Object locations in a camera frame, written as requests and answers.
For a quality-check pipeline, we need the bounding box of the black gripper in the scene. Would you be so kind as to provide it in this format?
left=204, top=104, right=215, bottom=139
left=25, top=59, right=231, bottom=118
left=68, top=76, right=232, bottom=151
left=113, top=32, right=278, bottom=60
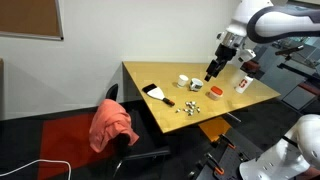
left=204, top=44, right=236, bottom=82

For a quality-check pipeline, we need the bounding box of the red lid plastic container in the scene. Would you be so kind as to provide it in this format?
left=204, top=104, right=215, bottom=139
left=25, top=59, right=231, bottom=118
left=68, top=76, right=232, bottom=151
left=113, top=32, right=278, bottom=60
left=209, top=86, right=223, bottom=100

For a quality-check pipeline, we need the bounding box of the white paper cup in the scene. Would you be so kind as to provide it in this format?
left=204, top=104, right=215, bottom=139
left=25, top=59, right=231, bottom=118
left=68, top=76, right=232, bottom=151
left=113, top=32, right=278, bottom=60
left=177, top=74, right=189, bottom=88

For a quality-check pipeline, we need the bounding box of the cork bulletin board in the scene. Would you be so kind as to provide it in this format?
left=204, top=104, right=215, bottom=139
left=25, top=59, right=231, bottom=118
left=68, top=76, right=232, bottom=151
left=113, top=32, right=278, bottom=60
left=0, top=0, right=64, bottom=41

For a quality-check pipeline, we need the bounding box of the black office chair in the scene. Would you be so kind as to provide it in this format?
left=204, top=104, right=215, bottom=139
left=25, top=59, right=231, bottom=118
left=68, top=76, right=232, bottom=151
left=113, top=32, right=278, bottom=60
left=113, top=100, right=171, bottom=178

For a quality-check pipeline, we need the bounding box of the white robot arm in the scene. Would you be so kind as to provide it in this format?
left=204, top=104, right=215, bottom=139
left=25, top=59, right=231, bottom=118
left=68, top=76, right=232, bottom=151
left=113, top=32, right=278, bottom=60
left=204, top=0, right=320, bottom=81

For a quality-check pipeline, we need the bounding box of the black orange clamp tool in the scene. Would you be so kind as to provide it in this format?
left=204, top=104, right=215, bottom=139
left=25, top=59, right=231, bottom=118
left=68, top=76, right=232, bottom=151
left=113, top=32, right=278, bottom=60
left=188, top=133, right=262, bottom=180

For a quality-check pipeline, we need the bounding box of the white brush with black handle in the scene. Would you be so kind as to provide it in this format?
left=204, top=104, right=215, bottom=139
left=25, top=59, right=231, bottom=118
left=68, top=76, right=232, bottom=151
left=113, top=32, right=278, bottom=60
left=142, top=84, right=175, bottom=106

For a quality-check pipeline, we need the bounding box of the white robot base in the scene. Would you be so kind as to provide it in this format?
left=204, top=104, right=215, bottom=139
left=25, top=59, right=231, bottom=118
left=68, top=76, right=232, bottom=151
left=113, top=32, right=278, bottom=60
left=239, top=114, right=320, bottom=180

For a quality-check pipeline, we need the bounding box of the salmon pink cloth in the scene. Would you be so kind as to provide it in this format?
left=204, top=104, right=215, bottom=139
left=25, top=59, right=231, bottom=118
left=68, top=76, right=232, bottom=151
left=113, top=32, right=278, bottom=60
left=89, top=99, right=139, bottom=153

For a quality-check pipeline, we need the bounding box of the pile of candies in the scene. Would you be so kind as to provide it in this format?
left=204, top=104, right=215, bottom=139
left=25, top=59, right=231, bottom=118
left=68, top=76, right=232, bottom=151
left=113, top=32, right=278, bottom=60
left=176, top=101, right=201, bottom=116

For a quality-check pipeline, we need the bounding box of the white bottle with red logo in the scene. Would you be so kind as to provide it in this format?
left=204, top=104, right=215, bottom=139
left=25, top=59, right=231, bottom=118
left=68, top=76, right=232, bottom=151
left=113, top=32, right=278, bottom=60
left=235, top=76, right=253, bottom=94

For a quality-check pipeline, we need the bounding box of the white cable on floor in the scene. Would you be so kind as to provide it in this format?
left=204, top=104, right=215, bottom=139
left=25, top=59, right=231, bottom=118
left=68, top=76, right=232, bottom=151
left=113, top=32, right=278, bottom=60
left=0, top=159, right=73, bottom=180

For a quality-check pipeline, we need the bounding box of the white green ceramic mug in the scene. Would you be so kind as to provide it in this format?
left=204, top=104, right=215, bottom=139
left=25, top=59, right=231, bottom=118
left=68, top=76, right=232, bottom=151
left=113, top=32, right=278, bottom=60
left=189, top=78, right=203, bottom=92

